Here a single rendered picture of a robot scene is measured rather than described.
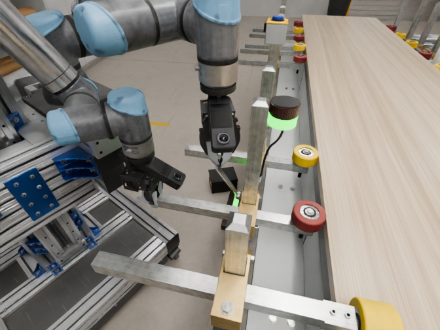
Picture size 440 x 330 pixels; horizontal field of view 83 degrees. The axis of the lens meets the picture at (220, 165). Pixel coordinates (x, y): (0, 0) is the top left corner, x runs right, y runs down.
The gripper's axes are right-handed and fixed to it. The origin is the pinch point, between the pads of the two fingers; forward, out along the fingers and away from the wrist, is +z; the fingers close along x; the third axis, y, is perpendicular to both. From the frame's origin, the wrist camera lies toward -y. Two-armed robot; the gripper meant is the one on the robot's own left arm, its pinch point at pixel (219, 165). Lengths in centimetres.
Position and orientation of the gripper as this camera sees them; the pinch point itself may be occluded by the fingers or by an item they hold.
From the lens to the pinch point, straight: 60.3
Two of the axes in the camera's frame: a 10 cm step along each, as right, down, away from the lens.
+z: 0.1, 7.4, 6.7
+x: -9.9, 0.9, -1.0
